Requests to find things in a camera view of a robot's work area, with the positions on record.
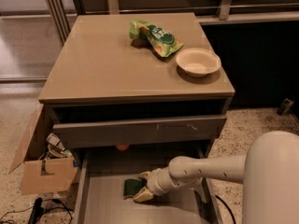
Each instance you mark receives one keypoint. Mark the grey top drawer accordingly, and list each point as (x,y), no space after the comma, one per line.
(139,131)

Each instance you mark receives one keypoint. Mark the green and yellow sponge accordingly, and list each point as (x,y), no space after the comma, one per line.
(132,187)

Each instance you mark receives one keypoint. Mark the white paper bowl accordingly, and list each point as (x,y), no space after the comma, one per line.
(198,62)

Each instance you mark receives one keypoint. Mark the grey open middle drawer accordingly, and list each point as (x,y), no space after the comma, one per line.
(100,193)

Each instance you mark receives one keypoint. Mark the orange ball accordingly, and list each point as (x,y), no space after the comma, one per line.
(122,147)

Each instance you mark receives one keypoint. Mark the grey drawer cabinet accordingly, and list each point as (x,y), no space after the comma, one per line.
(103,75)

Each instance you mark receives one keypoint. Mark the metal railing frame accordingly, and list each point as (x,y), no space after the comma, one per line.
(208,11)

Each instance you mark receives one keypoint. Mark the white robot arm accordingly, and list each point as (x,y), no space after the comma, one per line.
(269,173)

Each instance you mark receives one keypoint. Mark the brown cardboard box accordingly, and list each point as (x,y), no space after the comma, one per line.
(41,175)

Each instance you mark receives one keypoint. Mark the black power strip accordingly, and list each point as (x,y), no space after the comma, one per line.
(37,210)

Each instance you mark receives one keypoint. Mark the green chip bag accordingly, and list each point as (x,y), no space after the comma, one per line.
(163,42)

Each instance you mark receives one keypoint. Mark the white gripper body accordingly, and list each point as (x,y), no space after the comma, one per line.
(154,180)

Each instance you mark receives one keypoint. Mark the small dark floor object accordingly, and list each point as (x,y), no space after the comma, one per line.
(285,107)

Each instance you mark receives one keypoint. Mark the clutter inside cardboard box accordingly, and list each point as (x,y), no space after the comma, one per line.
(55,149)

